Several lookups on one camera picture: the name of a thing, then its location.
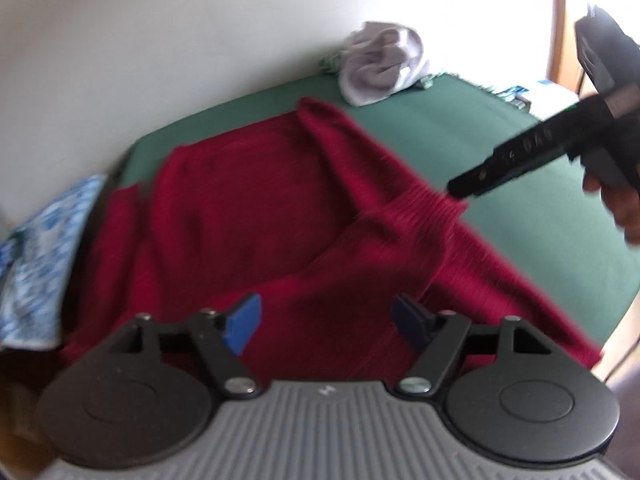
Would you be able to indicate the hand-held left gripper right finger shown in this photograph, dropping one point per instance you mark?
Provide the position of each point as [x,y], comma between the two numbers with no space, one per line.
[410,317]

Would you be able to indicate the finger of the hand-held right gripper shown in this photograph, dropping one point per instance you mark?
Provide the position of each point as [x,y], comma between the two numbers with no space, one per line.
[530,152]

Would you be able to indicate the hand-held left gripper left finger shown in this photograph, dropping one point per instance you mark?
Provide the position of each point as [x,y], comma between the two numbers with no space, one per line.
[245,321]

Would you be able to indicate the red knit sweater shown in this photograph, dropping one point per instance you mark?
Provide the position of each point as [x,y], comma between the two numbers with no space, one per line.
[250,220]

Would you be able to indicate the person's right hand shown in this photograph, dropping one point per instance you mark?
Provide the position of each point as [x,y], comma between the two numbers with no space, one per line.
[625,210]

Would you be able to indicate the blue patterned packet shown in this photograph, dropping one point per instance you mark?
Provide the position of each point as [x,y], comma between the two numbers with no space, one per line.
[512,94]

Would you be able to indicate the green table cover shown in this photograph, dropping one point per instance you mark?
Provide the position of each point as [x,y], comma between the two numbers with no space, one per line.
[525,240]

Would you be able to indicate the white crumpled garment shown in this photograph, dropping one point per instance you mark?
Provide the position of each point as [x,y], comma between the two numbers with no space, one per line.
[380,65]

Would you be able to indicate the blue patterned towel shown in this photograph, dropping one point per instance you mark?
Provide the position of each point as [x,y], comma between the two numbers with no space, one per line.
[45,260]

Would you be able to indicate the wooden window frame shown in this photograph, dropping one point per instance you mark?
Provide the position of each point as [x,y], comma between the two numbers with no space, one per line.
[559,20]

